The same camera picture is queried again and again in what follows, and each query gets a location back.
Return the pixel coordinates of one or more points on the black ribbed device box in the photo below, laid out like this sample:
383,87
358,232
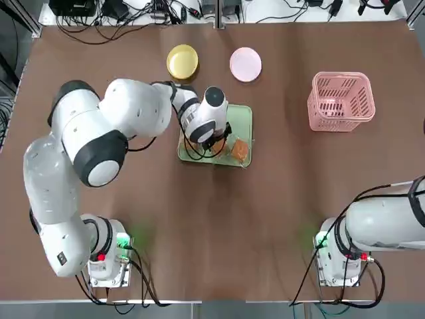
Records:
73,6

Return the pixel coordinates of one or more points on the pale pinkish white plate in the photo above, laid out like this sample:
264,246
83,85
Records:
245,64

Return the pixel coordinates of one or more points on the yellow round plate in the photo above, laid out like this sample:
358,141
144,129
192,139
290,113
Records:
182,61

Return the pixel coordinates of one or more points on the green rectangular tray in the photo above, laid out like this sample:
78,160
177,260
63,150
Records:
239,116

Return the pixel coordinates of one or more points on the flat black power adapter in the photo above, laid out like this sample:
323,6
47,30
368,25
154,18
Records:
335,7

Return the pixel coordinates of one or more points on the small black power adapter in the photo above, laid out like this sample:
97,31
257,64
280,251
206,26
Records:
313,2

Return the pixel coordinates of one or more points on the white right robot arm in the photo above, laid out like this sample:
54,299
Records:
375,222

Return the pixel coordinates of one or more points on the black power supply box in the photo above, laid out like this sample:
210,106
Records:
209,6

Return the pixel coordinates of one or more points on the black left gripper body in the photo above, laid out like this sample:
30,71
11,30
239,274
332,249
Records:
219,143

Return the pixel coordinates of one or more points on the small pink plastic basket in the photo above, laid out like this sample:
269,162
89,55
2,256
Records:
342,119

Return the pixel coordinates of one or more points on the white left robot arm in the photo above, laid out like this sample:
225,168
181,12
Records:
133,106

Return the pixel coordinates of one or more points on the aluminium frame post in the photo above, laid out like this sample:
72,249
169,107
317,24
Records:
415,16
37,30
219,15

